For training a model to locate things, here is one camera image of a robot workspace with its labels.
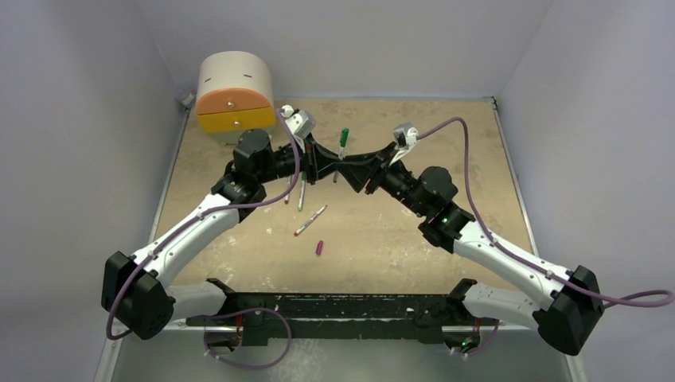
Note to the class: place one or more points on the white pen green end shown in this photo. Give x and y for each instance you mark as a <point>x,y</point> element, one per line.
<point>302,193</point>

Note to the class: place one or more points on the white pen red end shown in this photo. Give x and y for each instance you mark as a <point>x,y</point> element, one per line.
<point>310,221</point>

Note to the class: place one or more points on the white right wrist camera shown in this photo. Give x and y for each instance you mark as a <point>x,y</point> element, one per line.
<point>405,137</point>

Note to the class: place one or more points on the white round drawer cabinet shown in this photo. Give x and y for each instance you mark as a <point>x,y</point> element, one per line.
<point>234,95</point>

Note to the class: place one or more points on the green pen cap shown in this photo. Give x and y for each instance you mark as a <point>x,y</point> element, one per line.
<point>344,137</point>

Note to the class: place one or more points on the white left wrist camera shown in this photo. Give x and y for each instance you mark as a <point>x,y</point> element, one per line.
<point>299,122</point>

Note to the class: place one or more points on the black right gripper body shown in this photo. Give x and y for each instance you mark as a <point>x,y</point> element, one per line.
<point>379,172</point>

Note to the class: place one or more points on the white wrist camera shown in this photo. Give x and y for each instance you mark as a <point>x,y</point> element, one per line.
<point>405,137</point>
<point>299,122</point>

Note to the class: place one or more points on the white pen magenta end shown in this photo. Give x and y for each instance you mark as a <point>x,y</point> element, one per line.
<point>340,156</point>

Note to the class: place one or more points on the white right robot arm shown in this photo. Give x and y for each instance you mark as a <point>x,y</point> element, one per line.
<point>562,305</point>

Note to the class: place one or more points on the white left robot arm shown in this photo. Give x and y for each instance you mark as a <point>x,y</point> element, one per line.
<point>136,288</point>

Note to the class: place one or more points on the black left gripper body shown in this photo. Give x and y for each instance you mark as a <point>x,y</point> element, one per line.
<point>310,160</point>

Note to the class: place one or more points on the magenta pen cap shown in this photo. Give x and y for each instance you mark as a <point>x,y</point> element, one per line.
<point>319,247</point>

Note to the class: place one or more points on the white pen brown end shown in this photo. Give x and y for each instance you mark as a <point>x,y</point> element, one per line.
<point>286,198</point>

